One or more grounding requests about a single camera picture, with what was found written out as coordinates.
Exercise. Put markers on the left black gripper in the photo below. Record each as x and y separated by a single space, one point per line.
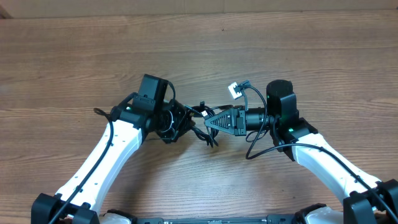
181 124

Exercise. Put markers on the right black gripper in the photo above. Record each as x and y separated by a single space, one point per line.
236 119

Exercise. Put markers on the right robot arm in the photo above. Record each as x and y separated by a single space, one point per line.
364 197

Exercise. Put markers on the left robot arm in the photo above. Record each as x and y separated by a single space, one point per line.
140 113

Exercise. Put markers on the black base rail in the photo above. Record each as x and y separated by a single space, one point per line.
214 221

